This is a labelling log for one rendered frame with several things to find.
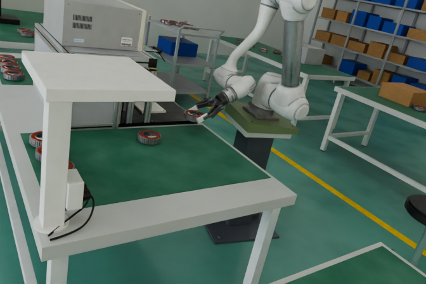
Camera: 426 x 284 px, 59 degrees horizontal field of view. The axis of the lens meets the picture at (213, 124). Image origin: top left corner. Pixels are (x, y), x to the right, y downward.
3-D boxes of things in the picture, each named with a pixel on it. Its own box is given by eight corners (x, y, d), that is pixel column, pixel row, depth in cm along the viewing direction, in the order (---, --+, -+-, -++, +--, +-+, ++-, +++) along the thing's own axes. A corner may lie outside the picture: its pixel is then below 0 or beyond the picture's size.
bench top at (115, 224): (118, 64, 328) (118, 59, 326) (294, 205, 163) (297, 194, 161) (-19, 58, 271) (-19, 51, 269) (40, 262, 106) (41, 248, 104)
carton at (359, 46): (357, 49, 833) (361, 41, 827) (374, 54, 801) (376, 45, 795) (346, 48, 811) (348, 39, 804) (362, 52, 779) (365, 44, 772)
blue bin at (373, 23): (376, 29, 793) (381, 17, 785) (388, 32, 773) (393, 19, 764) (365, 27, 769) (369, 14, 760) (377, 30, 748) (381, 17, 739)
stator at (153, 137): (134, 135, 184) (134, 129, 183) (154, 135, 190) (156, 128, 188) (141, 146, 175) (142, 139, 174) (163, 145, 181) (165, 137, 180)
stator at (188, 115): (197, 115, 215) (198, 108, 214) (207, 122, 207) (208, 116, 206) (179, 115, 209) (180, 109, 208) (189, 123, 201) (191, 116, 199)
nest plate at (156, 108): (154, 103, 229) (155, 101, 229) (165, 113, 218) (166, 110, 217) (131, 104, 221) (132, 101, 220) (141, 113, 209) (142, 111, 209)
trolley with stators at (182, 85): (175, 83, 571) (186, 16, 537) (210, 108, 496) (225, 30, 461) (137, 82, 537) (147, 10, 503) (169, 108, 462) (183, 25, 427)
